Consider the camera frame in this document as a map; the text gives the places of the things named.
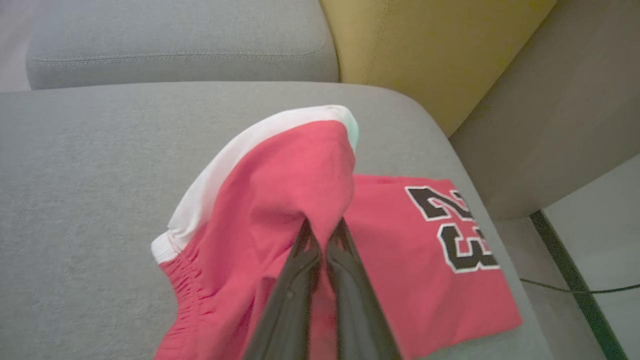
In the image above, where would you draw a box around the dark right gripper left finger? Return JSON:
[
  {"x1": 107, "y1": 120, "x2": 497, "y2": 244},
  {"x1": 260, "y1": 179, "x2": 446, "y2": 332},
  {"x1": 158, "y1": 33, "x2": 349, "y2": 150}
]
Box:
[{"x1": 243, "y1": 218, "x2": 321, "y2": 360}]

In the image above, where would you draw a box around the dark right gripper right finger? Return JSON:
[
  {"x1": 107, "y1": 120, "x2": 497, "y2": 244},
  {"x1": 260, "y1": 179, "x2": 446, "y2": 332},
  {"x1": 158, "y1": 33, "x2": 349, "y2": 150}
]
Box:
[{"x1": 325, "y1": 218, "x2": 404, "y2": 360}]

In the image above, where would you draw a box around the red white shorts number 23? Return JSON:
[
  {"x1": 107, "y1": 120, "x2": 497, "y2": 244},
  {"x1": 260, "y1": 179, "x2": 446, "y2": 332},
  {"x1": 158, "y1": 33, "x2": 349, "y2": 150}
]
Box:
[{"x1": 150, "y1": 104, "x2": 525, "y2": 360}]

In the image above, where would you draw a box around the black floor strip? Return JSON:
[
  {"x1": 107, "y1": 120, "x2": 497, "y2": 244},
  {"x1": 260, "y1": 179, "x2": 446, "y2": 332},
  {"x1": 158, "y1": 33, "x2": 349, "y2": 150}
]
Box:
[{"x1": 529, "y1": 210, "x2": 629, "y2": 360}]

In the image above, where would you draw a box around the grey fabric sofa ottoman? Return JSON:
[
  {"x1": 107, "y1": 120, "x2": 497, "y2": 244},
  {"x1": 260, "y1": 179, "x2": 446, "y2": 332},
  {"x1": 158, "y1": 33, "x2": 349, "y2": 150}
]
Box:
[{"x1": 0, "y1": 81, "x2": 557, "y2": 360}]

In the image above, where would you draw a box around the mustard yellow cushion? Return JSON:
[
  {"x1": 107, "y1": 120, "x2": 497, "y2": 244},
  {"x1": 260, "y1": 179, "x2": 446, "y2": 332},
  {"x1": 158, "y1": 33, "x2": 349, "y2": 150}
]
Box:
[{"x1": 319, "y1": 0, "x2": 559, "y2": 137}]

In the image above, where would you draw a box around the grey brown sofa armrest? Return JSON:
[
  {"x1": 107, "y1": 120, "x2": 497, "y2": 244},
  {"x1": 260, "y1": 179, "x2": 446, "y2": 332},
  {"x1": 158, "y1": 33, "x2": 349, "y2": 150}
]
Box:
[{"x1": 448, "y1": 0, "x2": 640, "y2": 221}]

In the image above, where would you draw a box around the grey fabric sofa seat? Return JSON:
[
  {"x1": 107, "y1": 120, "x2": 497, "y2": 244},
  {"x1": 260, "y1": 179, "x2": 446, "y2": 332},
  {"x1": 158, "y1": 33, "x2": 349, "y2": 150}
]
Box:
[{"x1": 25, "y1": 0, "x2": 341, "y2": 91}]

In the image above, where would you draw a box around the thin black floor cable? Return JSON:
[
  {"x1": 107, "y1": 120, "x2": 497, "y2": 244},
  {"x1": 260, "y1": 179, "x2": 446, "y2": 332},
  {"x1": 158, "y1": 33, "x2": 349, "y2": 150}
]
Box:
[{"x1": 520, "y1": 278, "x2": 640, "y2": 295}]

